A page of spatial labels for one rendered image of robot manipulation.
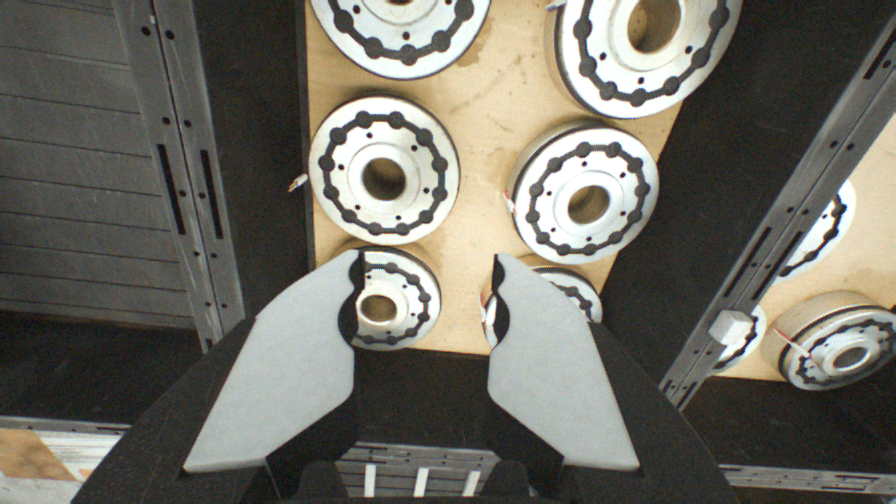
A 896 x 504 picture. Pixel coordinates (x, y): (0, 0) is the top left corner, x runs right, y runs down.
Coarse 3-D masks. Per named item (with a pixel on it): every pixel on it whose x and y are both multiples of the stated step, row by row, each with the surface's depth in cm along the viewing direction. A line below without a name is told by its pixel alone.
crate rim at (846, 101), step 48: (192, 0) 13; (192, 48) 13; (864, 48) 14; (192, 96) 14; (864, 96) 15; (192, 144) 15; (816, 144) 16; (768, 192) 17; (768, 240) 18; (240, 288) 19; (720, 288) 19; (672, 384) 23
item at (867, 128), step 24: (888, 96) 15; (864, 120) 15; (888, 120) 15; (864, 144) 16; (840, 168) 16; (816, 192) 17; (792, 216) 17; (816, 216) 17; (792, 240) 18; (768, 264) 19; (744, 288) 20; (768, 288) 20; (744, 312) 20; (696, 360) 22; (696, 384) 23; (840, 480) 30; (864, 480) 30; (888, 480) 30
